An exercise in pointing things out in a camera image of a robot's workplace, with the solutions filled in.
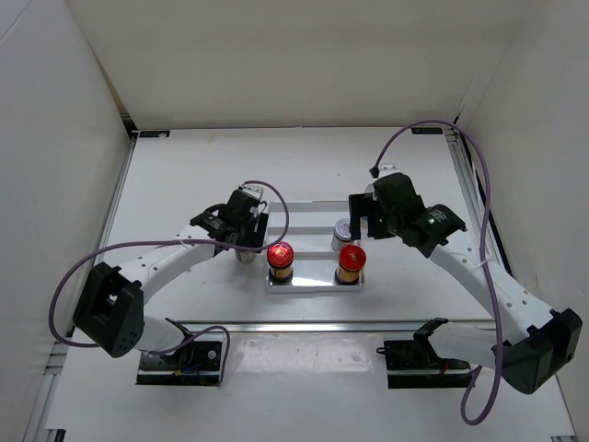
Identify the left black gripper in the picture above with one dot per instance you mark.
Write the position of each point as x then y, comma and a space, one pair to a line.
257, 237

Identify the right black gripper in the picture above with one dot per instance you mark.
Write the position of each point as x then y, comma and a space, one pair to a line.
363, 205

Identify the white-lid small jar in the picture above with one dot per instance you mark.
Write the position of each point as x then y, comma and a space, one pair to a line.
341, 235
245, 256

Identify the red-lid sauce jar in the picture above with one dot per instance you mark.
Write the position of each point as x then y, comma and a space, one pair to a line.
352, 260
280, 258

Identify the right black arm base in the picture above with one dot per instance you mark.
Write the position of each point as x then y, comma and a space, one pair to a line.
412, 364

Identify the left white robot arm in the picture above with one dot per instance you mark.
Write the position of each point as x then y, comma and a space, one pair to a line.
110, 310

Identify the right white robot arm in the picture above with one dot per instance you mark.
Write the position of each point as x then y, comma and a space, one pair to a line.
531, 342

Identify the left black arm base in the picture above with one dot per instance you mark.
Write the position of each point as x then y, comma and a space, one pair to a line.
201, 362

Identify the white plastic organizer tray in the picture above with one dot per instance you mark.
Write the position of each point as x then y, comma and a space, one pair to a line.
308, 227

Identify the right black table label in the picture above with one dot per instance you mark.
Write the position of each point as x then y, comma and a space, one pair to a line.
426, 130

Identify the black table label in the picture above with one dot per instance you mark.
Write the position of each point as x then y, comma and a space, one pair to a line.
426, 130
154, 134

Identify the left black table label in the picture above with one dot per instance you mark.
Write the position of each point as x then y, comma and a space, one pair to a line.
154, 134

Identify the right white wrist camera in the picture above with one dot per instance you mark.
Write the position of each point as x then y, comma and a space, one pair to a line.
387, 169

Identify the front aluminium rail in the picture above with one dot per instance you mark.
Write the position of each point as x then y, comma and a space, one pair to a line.
310, 326

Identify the aluminium rail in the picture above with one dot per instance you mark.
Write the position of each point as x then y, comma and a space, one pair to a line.
310, 326
471, 180
72, 290

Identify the right aluminium rail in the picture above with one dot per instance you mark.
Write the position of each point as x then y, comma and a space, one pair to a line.
471, 180

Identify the left aluminium rail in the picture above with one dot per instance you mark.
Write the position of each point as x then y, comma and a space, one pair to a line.
72, 290

